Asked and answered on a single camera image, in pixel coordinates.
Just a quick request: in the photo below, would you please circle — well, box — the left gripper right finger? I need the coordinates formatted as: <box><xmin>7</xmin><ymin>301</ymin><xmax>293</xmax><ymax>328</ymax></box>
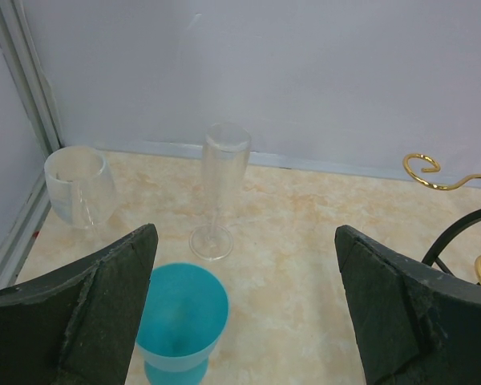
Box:
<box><xmin>334</xmin><ymin>225</ymin><xmax>481</xmax><ymax>384</ymax></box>

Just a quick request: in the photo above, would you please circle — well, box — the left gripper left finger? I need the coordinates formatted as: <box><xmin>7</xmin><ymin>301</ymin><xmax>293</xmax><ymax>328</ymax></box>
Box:
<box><xmin>0</xmin><ymin>224</ymin><xmax>158</xmax><ymax>384</ymax></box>

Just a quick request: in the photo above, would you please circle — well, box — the gold wire glass rack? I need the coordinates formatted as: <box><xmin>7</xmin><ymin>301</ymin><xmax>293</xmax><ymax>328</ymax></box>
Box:
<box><xmin>402</xmin><ymin>153</ymin><xmax>481</xmax><ymax>286</ymax></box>

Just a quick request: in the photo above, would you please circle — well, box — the clear wine glass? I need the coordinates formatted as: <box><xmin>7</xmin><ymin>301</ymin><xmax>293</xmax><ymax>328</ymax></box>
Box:
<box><xmin>189</xmin><ymin>122</ymin><xmax>252</xmax><ymax>261</ymax></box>
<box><xmin>44</xmin><ymin>145</ymin><xmax>118</xmax><ymax>245</ymax></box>

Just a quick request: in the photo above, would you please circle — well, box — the left aluminium corner post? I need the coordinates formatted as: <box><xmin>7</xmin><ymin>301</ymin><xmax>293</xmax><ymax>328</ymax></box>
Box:
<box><xmin>0</xmin><ymin>0</ymin><xmax>63</xmax><ymax>152</ymax></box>

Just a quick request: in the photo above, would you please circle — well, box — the blue wine glass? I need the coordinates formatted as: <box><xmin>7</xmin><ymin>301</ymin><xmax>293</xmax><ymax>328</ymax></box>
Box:
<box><xmin>136</xmin><ymin>262</ymin><xmax>229</xmax><ymax>384</ymax></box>

